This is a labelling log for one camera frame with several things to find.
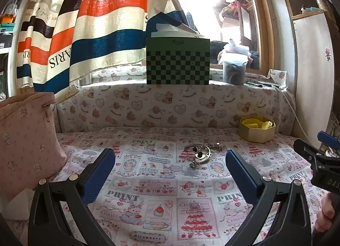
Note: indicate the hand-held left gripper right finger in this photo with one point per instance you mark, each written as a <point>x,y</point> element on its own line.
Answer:
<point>243,179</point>

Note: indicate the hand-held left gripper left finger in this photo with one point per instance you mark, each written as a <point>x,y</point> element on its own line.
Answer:
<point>98,177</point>

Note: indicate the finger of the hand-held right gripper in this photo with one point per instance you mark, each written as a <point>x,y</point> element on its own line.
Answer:
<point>305,151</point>
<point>327,139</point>

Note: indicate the octagonal cardboard box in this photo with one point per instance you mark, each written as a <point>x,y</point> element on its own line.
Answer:
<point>256,132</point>

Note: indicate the silver bangle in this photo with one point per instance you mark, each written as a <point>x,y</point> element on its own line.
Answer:
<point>198,153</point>

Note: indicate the person's right hand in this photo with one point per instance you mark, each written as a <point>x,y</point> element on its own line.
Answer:
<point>325,214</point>

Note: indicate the yellow cloth lining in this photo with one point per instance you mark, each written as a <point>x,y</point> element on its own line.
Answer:
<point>256,123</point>

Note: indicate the green pens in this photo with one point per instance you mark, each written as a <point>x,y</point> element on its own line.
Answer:
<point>261,84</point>

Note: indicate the pink zipper bag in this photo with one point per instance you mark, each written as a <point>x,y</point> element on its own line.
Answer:
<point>25,139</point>

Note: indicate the white paper sheet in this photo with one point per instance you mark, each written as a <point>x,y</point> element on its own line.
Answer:
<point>18,206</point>

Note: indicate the bear print cloth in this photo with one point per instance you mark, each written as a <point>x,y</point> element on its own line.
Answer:
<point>159,105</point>

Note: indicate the grey plastic container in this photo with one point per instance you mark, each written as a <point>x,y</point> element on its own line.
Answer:
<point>233,72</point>

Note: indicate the white plastic bag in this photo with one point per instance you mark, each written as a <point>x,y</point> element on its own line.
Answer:
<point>235,52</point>

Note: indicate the green black checkered board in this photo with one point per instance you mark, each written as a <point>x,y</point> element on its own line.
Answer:
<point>177,61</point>

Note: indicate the striped curtain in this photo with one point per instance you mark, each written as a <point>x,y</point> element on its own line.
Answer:
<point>87,23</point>

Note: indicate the wooden window frame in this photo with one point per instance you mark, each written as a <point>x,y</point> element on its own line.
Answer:
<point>263,23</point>

